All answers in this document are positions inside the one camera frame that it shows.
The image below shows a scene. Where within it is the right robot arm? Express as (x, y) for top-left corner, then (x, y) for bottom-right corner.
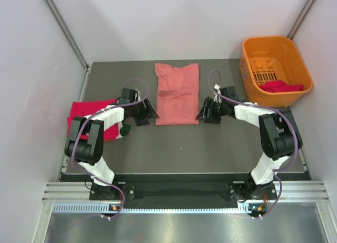
(196, 85), (302, 199)

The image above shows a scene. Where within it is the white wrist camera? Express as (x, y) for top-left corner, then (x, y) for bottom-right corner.
(213, 84), (222, 103)
(134, 89), (141, 102)

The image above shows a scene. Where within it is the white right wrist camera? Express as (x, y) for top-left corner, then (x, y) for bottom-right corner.
(213, 84), (222, 103)

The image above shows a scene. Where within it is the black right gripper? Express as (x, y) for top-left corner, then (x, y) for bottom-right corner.
(196, 98), (227, 124)

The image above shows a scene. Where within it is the salmon pink t shirt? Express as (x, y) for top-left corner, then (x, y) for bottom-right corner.
(155, 63), (200, 125)

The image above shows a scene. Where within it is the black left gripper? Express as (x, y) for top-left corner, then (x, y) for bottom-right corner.
(130, 98), (158, 126)

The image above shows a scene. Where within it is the folded white t shirt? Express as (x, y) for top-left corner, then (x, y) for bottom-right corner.
(116, 122), (123, 139)

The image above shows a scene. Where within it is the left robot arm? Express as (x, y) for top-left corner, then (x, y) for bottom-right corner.
(64, 88), (159, 199)

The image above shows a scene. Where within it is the folded dark green t shirt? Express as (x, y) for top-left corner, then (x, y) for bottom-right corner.
(122, 124), (131, 137)

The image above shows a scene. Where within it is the magenta t shirt in basket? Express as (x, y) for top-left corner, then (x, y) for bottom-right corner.
(259, 80), (304, 93)

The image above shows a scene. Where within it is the folded magenta t shirt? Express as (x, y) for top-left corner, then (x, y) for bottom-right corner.
(66, 99), (122, 141)

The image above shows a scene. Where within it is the orange plastic basket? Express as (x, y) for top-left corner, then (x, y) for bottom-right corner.
(239, 36), (313, 108)

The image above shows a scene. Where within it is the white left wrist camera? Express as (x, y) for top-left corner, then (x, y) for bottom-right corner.
(134, 89), (141, 102)

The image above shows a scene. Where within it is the slotted grey cable duct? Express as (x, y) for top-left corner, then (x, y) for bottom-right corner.
(52, 202), (266, 215)

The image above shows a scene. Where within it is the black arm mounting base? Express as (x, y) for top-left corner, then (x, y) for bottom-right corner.
(89, 174), (277, 209)

